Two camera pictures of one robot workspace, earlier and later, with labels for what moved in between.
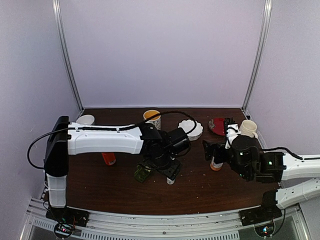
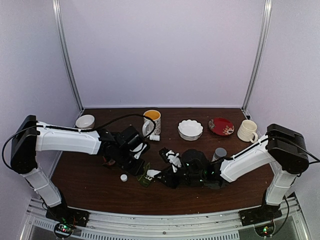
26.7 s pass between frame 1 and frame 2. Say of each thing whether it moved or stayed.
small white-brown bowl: stayed
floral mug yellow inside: stayed
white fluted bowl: stayed
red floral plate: stayed
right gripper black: moved
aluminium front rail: stayed
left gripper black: moved
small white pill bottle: moved
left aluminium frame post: stayed
